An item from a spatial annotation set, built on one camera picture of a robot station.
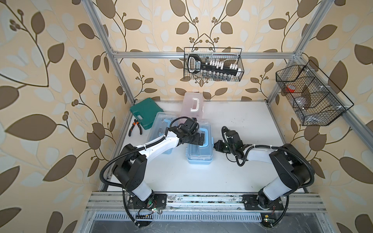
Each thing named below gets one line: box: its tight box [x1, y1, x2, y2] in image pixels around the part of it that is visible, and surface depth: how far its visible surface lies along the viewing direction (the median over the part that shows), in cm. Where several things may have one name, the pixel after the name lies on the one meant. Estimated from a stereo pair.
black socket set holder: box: [187, 53, 241, 79], surface depth 86 cm
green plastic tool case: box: [129, 97, 164, 130], surface depth 113 cm
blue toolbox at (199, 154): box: [185, 119, 214, 165], surface depth 85 cm
